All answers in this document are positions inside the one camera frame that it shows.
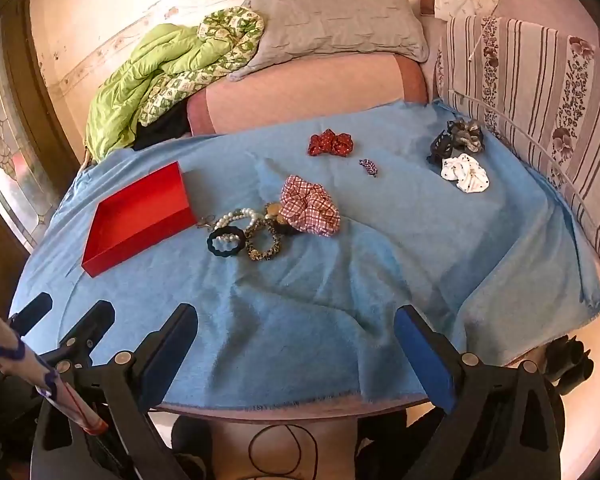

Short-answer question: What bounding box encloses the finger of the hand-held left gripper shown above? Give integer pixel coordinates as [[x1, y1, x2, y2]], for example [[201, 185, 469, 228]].
[[54, 300, 116, 368], [9, 292, 54, 337]]

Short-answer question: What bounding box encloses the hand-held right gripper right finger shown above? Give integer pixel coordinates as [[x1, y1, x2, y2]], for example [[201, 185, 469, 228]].
[[394, 304, 566, 480]]

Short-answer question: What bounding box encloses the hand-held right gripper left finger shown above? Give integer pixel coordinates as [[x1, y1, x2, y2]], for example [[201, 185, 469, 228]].
[[30, 304, 198, 480]]

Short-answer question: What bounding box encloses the black satin scrunchie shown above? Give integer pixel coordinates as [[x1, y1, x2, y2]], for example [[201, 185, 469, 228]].
[[207, 226, 244, 260]]

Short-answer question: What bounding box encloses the red shallow box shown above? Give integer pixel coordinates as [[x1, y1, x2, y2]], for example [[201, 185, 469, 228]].
[[81, 161, 197, 278]]

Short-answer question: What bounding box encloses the leopard print scrunchie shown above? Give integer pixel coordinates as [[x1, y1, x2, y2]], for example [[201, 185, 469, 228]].
[[246, 232, 282, 262]]

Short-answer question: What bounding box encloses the pink pearl bracelet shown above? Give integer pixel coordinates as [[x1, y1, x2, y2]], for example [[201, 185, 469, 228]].
[[214, 208, 253, 231]]

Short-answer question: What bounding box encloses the white bead bracelet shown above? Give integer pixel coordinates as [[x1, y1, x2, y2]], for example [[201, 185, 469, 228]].
[[244, 210, 265, 241]]

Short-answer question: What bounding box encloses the red plaid scrunchie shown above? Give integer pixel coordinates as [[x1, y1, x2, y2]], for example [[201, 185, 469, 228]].
[[280, 175, 342, 237]]

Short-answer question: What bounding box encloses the white stick with blue print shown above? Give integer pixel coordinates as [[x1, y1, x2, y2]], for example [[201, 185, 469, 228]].
[[0, 294, 109, 436]]

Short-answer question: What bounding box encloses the blue cloth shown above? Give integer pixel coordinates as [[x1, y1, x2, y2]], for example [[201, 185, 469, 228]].
[[9, 99, 600, 411]]

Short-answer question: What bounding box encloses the stained glass door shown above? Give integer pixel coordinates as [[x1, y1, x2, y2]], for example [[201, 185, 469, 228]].
[[0, 25, 83, 253]]

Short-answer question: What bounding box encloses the black cloth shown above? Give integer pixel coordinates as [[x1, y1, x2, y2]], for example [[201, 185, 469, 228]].
[[132, 102, 192, 152]]

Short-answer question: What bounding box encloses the black claw hair clip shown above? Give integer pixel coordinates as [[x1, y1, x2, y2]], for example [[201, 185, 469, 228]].
[[426, 130, 456, 165]]

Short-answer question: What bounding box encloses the grey scrunchie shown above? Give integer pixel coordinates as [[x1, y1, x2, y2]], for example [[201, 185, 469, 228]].
[[447, 118, 485, 153]]

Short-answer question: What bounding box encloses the red dotted scrunchie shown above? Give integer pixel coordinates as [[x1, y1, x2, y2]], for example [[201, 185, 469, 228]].
[[308, 131, 355, 157]]

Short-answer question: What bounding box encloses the green comforter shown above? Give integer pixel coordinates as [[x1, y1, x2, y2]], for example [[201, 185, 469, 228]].
[[84, 6, 266, 163]]

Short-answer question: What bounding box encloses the striped floral cushion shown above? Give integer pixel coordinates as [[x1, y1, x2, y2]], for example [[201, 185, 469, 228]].
[[434, 15, 600, 281]]

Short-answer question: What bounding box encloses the pink sofa cushion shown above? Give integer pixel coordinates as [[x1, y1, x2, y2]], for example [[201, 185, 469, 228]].
[[186, 52, 429, 137]]

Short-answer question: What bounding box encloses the grey pillow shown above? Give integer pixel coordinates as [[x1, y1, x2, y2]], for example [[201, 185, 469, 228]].
[[228, 0, 430, 82]]

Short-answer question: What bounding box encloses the black cable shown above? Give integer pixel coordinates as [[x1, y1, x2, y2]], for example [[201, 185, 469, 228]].
[[247, 424, 307, 480]]

